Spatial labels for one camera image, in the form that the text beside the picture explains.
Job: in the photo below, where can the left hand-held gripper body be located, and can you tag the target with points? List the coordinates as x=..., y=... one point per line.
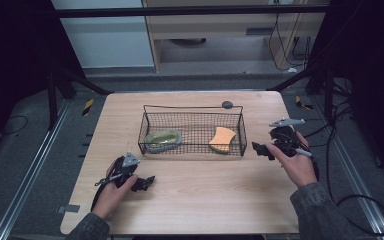
x=124, y=168

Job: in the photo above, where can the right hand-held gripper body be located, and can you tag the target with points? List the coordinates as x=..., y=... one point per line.
x=285, y=136

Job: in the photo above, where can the yellow sponge with green pad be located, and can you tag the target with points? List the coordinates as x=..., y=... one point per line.
x=222, y=137

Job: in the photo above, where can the green and grey scrubber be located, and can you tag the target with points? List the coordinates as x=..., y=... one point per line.
x=163, y=139

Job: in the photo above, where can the person's left hand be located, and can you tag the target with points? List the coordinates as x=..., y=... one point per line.
x=111, y=196

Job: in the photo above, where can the person's right hand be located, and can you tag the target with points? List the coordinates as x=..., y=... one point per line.
x=296, y=168

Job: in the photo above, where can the yellow and black tape marker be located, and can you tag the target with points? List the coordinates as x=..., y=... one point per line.
x=87, y=107
x=302, y=103

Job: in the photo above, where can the dark round disc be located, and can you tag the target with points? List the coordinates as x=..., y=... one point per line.
x=227, y=104

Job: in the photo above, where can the grey tape piece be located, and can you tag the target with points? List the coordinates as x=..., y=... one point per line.
x=68, y=208

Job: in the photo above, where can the beige wooden cabinet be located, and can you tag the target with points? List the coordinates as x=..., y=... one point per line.
x=213, y=33

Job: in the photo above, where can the white cabinet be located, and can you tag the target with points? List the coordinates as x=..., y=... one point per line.
x=106, y=40

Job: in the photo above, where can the black metal frame stand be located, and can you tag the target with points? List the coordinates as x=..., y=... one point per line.
x=326, y=90
x=56, y=96

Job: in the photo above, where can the aluminium floor rail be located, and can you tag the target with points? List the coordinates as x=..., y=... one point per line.
x=356, y=173
x=26, y=176

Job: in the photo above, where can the black metal frame bar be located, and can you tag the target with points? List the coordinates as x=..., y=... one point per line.
x=190, y=11

